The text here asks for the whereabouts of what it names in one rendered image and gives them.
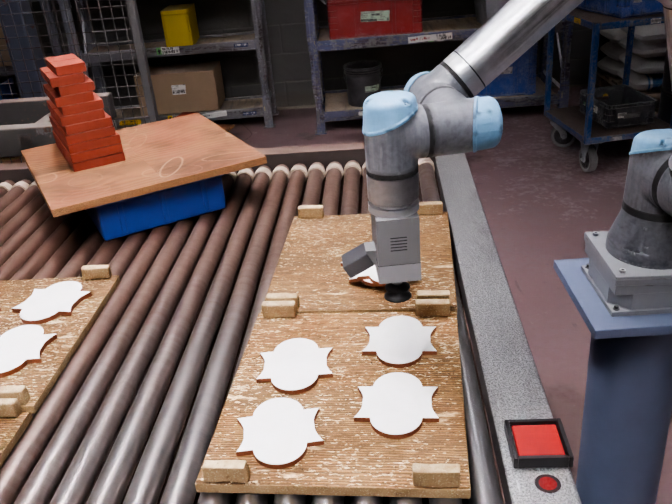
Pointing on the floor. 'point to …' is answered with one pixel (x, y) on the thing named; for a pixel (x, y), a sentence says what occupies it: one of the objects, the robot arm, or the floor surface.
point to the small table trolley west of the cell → (570, 124)
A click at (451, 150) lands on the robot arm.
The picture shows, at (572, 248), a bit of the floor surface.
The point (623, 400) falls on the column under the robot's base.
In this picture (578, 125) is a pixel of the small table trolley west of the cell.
